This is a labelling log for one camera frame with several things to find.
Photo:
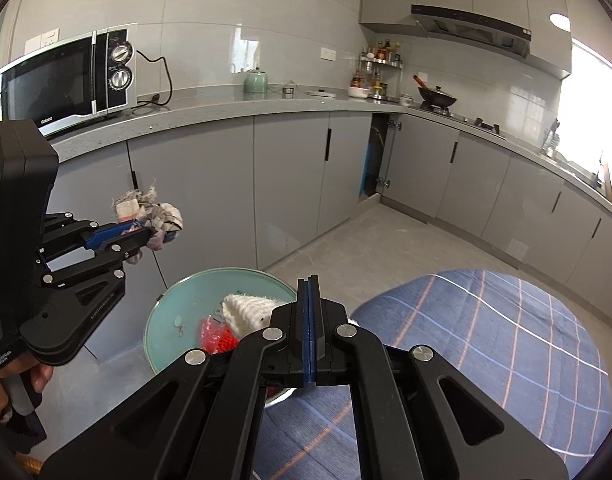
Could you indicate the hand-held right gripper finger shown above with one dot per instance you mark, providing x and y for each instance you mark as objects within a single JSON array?
[
  {"x": 306, "y": 350},
  {"x": 314, "y": 350}
]

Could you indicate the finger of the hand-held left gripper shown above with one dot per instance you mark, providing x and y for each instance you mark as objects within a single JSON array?
[
  {"x": 111, "y": 231},
  {"x": 127, "y": 246}
]

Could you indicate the patterned cloth rag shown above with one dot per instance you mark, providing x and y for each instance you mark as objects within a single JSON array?
[{"x": 156, "y": 217}]

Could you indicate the white foam fruit net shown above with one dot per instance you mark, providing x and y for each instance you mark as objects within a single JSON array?
[{"x": 246, "y": 312}]

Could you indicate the teal cartoon print bin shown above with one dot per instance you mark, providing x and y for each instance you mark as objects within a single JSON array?
[{"x": 181, "y": 310}]

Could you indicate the long red mesh bag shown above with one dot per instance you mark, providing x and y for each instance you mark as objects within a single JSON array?
[{"x": 216, "y": 335}]

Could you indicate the person's left hand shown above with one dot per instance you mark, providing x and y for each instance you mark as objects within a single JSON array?
[{"x": 42, "y": 377}]

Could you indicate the black silver microwave oven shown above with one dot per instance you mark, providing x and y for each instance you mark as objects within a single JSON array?
[{"x": 46, "y": 90}]

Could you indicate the grey stone kitchen countertop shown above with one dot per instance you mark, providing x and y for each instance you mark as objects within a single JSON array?
[{"x": 211, "y": 105}]

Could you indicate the blue plaid tablecloth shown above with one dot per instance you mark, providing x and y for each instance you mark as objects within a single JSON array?
[{"x": 486, "y": 335}]

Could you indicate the grey kitchen base cabinets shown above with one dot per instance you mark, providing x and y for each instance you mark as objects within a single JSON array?
[{"x": 286, "y": 175}]

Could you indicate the green ceramic kettle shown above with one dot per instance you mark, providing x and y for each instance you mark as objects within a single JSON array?
[{"x": 256, "y": 82}]

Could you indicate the small round metal container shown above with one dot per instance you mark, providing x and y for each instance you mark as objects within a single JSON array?
[{"x": 287, "y": 92}]

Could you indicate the white round lid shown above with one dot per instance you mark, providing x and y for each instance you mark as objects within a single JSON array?
[{"x": 321, "y": 93}]

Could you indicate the white bowl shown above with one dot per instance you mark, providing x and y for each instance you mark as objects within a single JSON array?
[{"x": 358, "y": 92}]

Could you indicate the black gas stove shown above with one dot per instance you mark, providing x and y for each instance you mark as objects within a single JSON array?
[{"x": 471, "y": 119}]

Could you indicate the black wok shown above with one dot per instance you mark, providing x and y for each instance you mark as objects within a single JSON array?
[{"x": 438, "y": 97}]

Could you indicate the metal corner spice rack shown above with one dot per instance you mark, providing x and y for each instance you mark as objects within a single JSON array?
[{"x": 381, "y": 64}]

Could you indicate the spice rack with bottles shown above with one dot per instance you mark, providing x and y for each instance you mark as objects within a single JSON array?
[{"x": 383, "y": 51}]

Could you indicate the knife holder with knives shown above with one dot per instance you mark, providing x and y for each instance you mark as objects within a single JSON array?
[{"x": 551, "y": 140}]

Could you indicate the black range hood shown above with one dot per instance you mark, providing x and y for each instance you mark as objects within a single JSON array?
[{"x": 471, "y": 22}]

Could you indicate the bright kitchen window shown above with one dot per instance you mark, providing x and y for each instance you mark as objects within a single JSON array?
[{"x": 596, "y": 110}]

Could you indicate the white wall socket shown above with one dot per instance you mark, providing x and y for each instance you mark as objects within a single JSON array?
[{"x": 48, "y": 37}]

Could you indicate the white wall switch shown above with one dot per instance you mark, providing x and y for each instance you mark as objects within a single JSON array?
[{"x": 328, "y": 53}]

